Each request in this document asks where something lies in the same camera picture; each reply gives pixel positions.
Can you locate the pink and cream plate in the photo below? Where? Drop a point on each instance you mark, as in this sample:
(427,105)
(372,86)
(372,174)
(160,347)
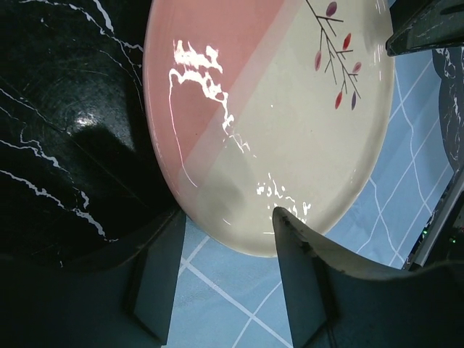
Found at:
(253,105)

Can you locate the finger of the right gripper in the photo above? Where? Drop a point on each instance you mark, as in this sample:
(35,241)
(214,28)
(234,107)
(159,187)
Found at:
(420,25)

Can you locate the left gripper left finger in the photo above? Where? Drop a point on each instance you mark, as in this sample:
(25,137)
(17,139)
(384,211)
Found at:
(120,296)

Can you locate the blue checked cloth napkin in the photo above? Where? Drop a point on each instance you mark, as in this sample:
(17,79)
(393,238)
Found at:
(227,299)

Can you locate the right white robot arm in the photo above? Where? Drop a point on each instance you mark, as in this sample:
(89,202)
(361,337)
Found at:
(442,237)

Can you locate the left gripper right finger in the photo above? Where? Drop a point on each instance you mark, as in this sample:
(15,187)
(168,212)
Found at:
(337,298)

